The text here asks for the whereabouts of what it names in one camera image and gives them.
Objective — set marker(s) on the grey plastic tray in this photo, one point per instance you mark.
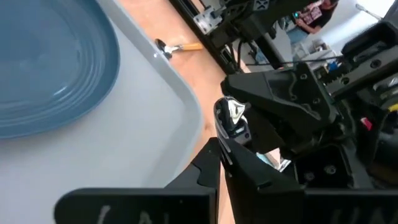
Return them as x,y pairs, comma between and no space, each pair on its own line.
124,140

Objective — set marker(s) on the person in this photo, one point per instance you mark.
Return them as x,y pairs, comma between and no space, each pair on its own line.
314,15

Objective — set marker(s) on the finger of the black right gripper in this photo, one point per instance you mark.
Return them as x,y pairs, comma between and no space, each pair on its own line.
264,137
273,90

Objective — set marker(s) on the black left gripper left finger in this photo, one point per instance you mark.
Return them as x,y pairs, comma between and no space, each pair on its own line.
140,205

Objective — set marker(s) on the black aluminium table frame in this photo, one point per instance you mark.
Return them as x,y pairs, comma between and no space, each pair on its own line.
199,40

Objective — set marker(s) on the dark blue plate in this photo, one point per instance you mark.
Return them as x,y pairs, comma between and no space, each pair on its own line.
46,62

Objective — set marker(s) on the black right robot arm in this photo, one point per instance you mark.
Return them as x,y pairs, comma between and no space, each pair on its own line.
248,18

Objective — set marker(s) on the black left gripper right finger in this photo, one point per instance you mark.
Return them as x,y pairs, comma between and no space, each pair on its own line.
264,202

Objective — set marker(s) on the silver metal mounting bracket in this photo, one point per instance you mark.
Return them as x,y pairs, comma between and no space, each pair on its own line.
206,19

